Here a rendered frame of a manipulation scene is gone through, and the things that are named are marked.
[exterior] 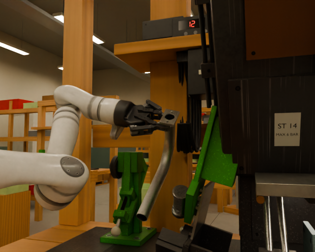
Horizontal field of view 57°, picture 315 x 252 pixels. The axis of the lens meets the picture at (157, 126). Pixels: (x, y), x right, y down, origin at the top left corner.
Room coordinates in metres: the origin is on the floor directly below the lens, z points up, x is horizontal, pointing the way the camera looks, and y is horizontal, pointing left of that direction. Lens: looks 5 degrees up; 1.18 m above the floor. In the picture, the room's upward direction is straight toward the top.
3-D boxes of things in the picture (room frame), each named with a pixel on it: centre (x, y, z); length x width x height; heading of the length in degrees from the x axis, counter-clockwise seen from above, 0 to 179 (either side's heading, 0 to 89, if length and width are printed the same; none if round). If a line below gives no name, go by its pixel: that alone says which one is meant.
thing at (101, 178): (9.92, 2.19, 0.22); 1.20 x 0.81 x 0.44; 162
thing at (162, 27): (1.01, -0.03, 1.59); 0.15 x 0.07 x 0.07; 72
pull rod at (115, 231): (0.86, 0.11, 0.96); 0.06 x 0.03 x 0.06; 162
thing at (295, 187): (0.59, -0.28, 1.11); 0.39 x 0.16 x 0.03; 162
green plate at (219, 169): (0.67, -0.15, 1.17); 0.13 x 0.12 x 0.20; 72
